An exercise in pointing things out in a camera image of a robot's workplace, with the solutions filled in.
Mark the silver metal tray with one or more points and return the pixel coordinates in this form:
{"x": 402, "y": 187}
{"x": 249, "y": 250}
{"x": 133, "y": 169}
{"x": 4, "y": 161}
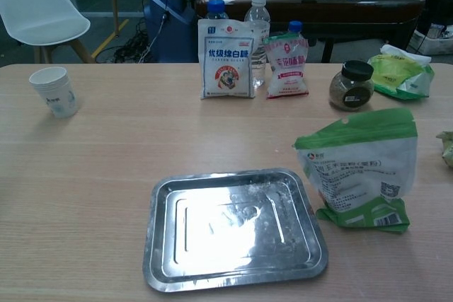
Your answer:
{"x": 230, "y": 231}

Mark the green white snack bag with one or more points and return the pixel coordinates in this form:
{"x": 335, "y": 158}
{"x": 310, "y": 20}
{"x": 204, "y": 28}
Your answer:
{"x": 357, "y": 171}

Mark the small blue cap bottle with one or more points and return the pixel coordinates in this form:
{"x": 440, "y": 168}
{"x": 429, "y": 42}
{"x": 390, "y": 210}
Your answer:
{"x": 294, "y": 27}

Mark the blue machine base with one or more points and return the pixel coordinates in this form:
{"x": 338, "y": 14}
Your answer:
{"x": 173, "y": 26}

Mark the white cap water bottle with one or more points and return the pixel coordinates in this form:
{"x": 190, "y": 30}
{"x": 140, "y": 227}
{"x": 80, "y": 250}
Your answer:
{"x": 257, "y": 12}

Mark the large blue cap bottle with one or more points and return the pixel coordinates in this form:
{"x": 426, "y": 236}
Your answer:
{"x": 216, "y": 8}

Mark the green tissue pack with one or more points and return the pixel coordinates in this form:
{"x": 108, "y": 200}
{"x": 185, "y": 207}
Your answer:
{"x": 403, "y": 72}

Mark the white cardboard box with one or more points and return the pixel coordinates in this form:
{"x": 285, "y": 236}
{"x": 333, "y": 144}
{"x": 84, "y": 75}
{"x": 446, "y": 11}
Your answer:
{"x": 433, "y": 38}

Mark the pink white snack pouch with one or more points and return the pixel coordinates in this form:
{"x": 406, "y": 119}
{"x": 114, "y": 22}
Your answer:
{"x": 288, "y": 68}

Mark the brown mahjong table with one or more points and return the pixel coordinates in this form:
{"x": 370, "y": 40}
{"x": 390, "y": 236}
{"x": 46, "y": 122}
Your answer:
{"x": 354, "y": 8}

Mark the glass spice jar black lid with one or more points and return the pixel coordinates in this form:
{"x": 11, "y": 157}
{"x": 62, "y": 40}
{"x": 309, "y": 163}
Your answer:
{"x": 350, "y": 86}

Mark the white chair wooden legs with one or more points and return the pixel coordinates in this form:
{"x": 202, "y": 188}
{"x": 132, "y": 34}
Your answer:
{"x": 39, "y": 8}

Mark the white paper cup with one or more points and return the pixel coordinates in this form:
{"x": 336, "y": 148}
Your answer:
{"x": 56, "y": 93}

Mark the white sugar bag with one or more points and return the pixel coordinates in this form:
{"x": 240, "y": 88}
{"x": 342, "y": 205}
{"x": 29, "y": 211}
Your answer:
{"x": 226, "y": 61}

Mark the small yellow green snack packet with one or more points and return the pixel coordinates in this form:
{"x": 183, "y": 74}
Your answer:
{"x": 446, "y": 150}

